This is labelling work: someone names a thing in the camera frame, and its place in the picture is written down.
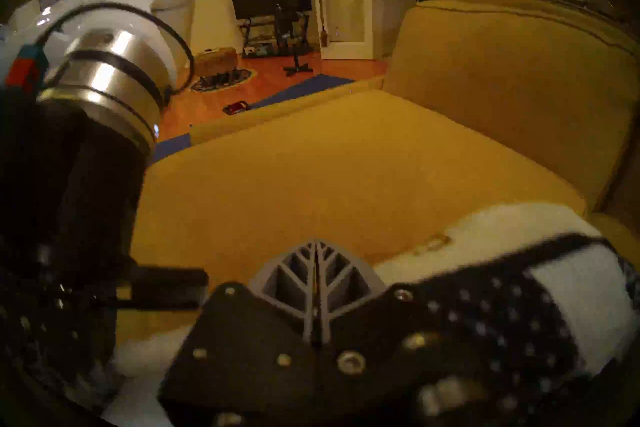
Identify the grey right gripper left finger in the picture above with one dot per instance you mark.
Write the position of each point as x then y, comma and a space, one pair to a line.
240, 361

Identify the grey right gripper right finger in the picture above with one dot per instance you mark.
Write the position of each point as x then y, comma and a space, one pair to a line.
400, 346

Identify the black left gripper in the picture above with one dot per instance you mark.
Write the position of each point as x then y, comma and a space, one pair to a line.
65, 206

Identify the printed scripture fleece blanket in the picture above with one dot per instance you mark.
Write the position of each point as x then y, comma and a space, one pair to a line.
575, 281

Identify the black and red floor device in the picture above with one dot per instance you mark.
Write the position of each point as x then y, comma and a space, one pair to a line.
236, 107

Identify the oval dark floor mat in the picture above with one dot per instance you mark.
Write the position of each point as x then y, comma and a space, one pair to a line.
222, 80

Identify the brown floor basket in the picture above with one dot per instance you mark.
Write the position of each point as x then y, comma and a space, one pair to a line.
215, 61

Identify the black television stand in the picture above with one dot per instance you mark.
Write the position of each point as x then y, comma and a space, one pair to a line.
255, 38

